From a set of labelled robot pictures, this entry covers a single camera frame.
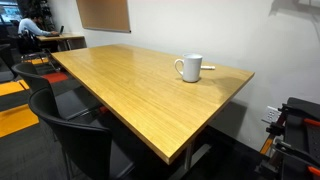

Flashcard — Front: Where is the grey ceramic mug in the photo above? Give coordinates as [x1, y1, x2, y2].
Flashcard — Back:
[173, 53, 204, 84]

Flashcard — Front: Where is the metal table leg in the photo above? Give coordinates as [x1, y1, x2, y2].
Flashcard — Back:
[183, 141, 213, 171]

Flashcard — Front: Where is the black plastic chair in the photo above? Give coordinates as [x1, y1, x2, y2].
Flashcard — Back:
[28, 87, 136, 180]
[11, 62, 103, 121]

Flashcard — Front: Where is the brown cork board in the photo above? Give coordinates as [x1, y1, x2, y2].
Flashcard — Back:
[75, 0, 132, 34]

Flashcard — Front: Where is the wooden desk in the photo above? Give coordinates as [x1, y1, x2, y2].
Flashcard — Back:
[35, 32, 86, 51]

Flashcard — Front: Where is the black laptop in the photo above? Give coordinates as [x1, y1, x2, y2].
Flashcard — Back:
[49, 25, 65, 37]

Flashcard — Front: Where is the dark indoor plant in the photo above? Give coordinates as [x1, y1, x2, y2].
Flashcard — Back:
[31, 0, 56, 32]

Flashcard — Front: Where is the black office chair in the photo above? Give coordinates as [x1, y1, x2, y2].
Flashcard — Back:
[16, 29, 51, 63]

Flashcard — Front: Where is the black robot mounting stand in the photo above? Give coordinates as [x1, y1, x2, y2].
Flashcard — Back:
[256, 97, 320, 180]

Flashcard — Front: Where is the white wall power outlet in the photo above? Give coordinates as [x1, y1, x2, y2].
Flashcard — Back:
[260, 105, 282, 125]

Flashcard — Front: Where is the black clamp with orange handle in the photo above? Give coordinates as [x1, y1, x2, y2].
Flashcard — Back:
[265, 103, 320, 138]
[273, 139, 320, 178]

